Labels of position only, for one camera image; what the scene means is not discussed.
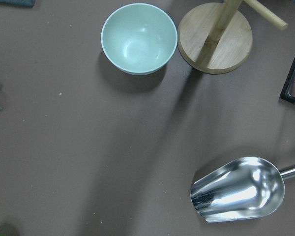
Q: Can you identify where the steel ice scoop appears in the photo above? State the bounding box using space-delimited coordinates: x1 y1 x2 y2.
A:
190 157 295 223

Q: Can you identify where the grey folded cloth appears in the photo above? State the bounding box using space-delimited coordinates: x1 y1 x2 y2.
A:
11 0 36 7

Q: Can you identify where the wooden cup stand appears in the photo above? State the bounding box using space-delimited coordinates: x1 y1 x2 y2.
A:
177 0 289 74

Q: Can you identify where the mint green bowl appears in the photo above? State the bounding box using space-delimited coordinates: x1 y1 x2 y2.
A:
101 3 177 75

